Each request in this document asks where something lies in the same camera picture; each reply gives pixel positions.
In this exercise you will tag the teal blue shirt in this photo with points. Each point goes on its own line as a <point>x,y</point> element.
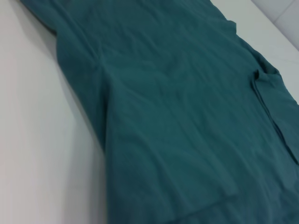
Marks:
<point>163,105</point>

